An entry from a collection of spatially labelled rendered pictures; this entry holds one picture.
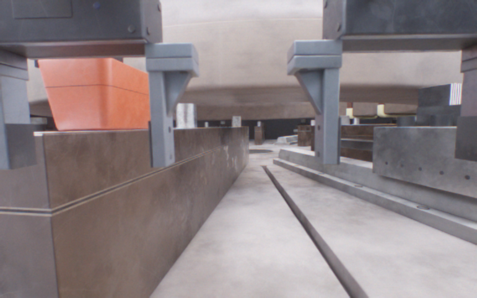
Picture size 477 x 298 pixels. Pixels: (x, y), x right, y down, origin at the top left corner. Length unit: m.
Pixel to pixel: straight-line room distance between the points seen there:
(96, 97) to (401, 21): 0.43
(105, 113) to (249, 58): 0.67
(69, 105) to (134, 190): 0.19
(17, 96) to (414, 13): 0.34
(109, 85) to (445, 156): 1.00
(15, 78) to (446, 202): 1.19
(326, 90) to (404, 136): 0.94
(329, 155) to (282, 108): 5.26
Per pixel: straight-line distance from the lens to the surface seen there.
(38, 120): 3.75
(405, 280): 0.77
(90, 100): 0.49
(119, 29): 0.22
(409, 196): 1.26
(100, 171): 0.44
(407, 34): 0.24
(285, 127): 7.41
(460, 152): 0.30
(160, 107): 0.21
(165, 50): 0.21
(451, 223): 1.10
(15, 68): 0.30
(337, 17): 0.23
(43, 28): 0.25
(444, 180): 1.06
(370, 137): 2.41
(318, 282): 0.68
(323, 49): 0.22
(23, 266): 0.45
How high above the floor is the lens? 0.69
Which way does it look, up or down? 6 degrees down
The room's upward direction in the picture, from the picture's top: 1 degrees counter-clockwise
